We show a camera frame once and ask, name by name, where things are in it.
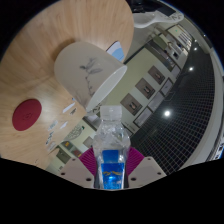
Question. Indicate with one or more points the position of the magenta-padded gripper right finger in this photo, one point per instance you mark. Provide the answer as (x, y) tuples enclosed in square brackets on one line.
[(146, 171)]

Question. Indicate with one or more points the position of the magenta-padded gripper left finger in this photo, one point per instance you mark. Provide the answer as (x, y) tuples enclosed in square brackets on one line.
[(76, 172)]

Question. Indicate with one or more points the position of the clear blue-labelled water bottle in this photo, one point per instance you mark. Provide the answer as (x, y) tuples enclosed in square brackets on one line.
[(112, 166)]

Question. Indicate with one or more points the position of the white lattice plastic chair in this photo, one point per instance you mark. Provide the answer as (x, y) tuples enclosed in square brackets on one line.
[(75, 132)]

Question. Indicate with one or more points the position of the small white paper scrap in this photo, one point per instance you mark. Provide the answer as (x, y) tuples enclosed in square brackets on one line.
[(69, 107), (63, 125)]

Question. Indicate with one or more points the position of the round ceiling lights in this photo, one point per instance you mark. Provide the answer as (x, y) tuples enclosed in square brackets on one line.
[(167, 113)]

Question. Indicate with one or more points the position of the flat round red coaster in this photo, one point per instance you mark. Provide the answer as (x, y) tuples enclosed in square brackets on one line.
[(26, 115)]

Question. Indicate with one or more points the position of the framed wall pictures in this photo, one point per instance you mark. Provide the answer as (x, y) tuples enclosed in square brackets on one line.
[(145, 90)]

